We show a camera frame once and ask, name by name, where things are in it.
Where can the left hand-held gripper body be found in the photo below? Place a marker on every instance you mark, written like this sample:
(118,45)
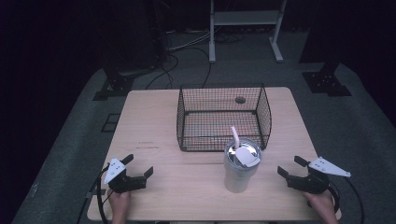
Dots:
(124,183)

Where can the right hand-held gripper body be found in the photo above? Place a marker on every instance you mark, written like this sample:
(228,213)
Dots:
(308,183)

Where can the white tumbler with straw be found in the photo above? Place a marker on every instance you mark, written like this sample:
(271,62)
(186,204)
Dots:
(238,174)

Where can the person's left hand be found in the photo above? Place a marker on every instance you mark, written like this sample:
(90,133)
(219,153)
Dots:
(119,205)

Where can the person's right hand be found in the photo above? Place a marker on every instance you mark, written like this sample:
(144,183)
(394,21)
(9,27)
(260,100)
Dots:
(323,207)

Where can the dark round table grommet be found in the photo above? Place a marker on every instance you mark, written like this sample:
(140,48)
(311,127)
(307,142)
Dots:
(240,100)

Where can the black stand with base plate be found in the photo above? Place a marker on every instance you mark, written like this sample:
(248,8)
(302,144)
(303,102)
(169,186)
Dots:
(113,88)
(327,84)

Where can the white metal stand frame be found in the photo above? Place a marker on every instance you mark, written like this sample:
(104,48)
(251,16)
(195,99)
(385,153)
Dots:
(246,17)

